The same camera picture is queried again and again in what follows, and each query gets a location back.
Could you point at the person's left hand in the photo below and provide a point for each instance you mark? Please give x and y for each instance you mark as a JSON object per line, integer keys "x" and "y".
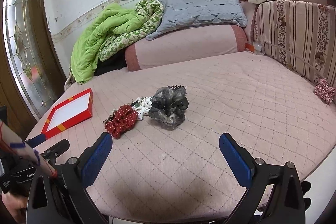
{"x": 15, "y": 209}

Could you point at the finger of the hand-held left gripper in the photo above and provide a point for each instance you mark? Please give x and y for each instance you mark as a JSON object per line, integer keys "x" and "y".
{"x": 36, "y": 140}
{"x": 56, "y": 148}

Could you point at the green quilt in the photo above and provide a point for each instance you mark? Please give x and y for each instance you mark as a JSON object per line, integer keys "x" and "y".
{"x": 105, "y": 29}

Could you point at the red polka dot scrunchie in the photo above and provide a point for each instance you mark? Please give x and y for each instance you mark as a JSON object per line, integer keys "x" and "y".
{"x": 122, "y": 120}

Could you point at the beige tube with blue marks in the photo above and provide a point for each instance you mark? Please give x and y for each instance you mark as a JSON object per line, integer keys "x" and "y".
{"x": 21, "y": 146}

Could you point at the red tray box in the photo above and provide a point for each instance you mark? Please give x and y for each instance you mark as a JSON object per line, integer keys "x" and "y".
{"x": 71, "y": 108}

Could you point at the pink bolster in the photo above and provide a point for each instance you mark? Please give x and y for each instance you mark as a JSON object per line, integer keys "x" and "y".
{"x": 183, "y": 43}

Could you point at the orange label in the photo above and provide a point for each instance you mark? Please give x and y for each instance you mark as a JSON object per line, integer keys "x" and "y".
{"x": 250, "y": 47}

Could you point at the cream cherry print scrunchie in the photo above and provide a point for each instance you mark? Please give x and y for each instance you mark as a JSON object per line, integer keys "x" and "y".
{"x": 143, "y": 108}

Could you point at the beige patterned cloth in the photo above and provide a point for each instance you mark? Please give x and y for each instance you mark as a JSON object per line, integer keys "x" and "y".
{"x": 69, "y": 79}

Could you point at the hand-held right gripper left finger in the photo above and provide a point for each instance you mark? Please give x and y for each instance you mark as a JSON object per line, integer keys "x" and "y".
{"x": 95, "y": 163}

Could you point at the grey quilted pillow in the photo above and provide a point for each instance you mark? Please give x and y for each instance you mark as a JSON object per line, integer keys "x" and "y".
{"x": 199, "y": 8}

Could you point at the rhinestone butterfly hair claw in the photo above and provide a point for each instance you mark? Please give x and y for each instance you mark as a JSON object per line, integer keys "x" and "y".
{"x": 178, "y": 87}

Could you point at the grey organza scrunchie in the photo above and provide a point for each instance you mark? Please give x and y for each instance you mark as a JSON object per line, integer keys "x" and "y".
{"x": 168, "y": 106}

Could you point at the striped floral cushion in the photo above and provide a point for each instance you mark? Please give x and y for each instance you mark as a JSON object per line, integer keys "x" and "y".
{"x": 296, "y": 35}

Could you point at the dark cloth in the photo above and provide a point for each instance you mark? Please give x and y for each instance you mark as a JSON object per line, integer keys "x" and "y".
{"x": 110, "y": 64}

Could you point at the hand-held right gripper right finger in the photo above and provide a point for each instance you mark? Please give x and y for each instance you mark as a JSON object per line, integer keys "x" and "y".
{"x": 236, "y": 162}

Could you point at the red gingham scrunchie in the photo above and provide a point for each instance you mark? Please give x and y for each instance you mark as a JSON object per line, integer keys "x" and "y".
{"x": 325, "y": 91}

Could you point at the wooden stained glass door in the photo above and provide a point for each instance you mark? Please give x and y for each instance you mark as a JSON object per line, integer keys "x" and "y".
{"x": 21, "y": 43}

